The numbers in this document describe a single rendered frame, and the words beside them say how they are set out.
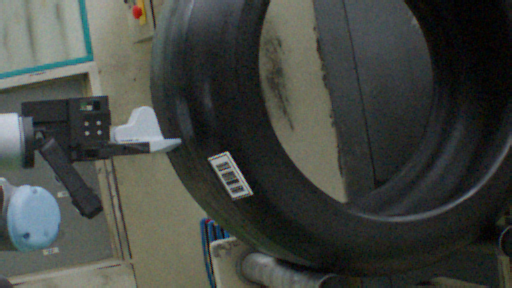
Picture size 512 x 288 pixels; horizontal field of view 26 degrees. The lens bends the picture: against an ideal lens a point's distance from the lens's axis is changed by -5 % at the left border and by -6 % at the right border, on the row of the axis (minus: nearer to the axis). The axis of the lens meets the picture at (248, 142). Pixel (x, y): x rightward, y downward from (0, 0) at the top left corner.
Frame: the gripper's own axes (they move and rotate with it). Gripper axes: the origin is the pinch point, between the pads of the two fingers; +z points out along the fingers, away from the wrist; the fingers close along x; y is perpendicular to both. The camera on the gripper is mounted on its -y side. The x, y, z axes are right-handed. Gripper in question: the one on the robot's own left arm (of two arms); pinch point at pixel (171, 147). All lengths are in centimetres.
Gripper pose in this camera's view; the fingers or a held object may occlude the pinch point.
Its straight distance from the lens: 147.9
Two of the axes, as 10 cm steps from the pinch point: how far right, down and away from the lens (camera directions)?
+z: 9.5, -0.7, 2.9
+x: -2.9, 0.0, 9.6
